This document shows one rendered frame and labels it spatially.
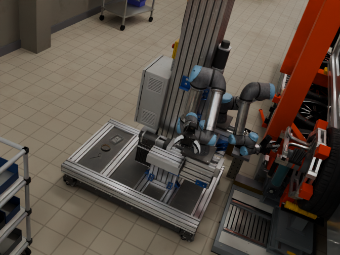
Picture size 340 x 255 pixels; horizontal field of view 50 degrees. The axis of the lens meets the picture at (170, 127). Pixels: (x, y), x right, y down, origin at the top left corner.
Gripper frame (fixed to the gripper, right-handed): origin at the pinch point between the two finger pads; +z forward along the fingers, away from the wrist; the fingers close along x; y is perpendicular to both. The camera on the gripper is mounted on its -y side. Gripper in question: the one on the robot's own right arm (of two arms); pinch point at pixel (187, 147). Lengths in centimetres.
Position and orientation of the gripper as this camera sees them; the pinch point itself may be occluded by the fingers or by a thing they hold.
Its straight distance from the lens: 203.1
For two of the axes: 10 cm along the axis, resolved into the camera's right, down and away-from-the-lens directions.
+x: -9.3, -3.5, -0.8
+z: -1.4, 5.6, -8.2
